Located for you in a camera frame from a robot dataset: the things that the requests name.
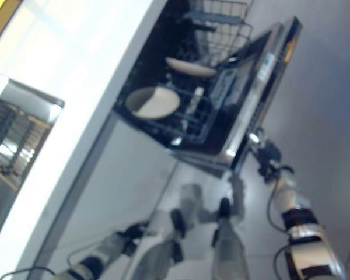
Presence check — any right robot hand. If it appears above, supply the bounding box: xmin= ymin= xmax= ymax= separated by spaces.
xmin=247 ymin=127 xmax=282 ymax=179

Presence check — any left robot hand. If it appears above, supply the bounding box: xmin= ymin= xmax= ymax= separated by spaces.
xmin=115 ymin=220 xmax=160 ymax=255

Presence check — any cream ceramic plate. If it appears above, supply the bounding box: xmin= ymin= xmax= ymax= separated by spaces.
xmin=164 ymin=56 xmax=217 ymax=79
xmin=125 ymin=86 xmax=181 ymax=120

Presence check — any dishwasher door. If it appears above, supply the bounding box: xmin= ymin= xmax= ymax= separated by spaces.
xmin=163 ymin=16 xmax=303 ymax=177

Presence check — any grey dishwasher cutlery basket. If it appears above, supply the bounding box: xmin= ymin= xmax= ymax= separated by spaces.
xmin=209 ymin=67 xmax=242 ymax=103

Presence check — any black dish drying rack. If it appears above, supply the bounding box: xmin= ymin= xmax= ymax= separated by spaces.
xmin=0 ymin=97 xmax=54 ymax=194

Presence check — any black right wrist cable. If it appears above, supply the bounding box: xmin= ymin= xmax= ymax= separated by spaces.
xmin=267 ymin=165 xmax=294 ymax=234

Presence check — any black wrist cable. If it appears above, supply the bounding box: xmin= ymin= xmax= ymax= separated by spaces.
xmin=0 ymin=244 xmax=106 ymax=280
xmin=267 ymin=165 xmax=294 ymax=234

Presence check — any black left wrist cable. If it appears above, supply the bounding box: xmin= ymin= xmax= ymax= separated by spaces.
xmin=0 ymin=244 xmax=106 ymax=280

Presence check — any flat wire dishwasher basket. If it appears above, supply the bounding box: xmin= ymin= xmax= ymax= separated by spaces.
xmin=183 ymin=0 xmax=254 ymax=64

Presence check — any yellow glass window dark frame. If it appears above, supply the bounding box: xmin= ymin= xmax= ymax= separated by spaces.
xmin=0 ymin=0 xmax=23 ymax=58

